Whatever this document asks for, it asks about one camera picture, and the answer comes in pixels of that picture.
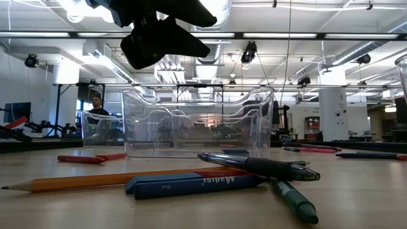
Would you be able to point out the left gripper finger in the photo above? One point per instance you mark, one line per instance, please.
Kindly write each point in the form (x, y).
(184, 44)
(181, 11)

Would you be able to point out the clear plastic bin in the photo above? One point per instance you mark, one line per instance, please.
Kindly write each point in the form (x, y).
(222, 127)
(143, 127)
(402, 76)
(101, 130)

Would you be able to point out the red eraser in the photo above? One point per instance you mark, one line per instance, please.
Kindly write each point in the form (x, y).
(111, 156)

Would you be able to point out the blue crayon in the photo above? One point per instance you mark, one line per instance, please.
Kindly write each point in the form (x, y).
(190, 187)

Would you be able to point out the black pen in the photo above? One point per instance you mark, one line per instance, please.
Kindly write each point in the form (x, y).
(311, 145)
(260, 167)

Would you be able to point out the green crayon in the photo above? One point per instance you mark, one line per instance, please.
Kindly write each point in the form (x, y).
(292, 200)
(291, 149)

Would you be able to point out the pink pen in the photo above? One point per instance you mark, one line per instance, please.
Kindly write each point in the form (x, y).
(318, 150)

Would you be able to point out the orange pencil pink eraser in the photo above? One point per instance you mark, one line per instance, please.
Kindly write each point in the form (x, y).
(79, 181)

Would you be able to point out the dark pencil pink eraser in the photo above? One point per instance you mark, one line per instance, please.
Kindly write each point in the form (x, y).
(365, 156)

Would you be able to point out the black background robot arm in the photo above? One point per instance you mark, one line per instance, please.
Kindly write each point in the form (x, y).
(41, 126)

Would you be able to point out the person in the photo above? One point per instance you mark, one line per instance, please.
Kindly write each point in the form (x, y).
(98, 106)

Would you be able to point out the black equipment stand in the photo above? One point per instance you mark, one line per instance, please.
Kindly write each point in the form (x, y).
(284, 121)

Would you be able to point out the red storage shelf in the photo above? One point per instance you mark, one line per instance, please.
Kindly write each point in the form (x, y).
(311, 127)

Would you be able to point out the dark monitor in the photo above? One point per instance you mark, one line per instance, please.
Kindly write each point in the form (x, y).
(17, 111)

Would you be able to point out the red and black tool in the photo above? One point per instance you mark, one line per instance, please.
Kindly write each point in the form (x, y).
(16, 122)

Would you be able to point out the silver air duct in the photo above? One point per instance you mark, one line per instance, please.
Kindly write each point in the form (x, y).
(208, 73)

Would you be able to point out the black background rig frame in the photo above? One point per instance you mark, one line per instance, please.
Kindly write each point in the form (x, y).
(200, 85)
(86, 84)

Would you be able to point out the black ceiling camera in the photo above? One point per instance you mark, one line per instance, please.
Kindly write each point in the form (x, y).
(31, 61)
(249, 51)
(304, 80)
(364, 58)

